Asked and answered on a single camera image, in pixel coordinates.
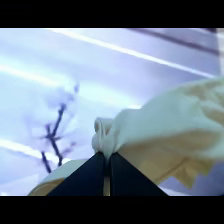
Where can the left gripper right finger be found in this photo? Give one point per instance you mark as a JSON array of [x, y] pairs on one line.
[[130, 181]]

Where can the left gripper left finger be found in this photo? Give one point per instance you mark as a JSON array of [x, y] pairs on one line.
[[87, 180]]

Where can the cream shirt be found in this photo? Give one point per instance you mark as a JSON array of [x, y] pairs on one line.
[[166, 133]]

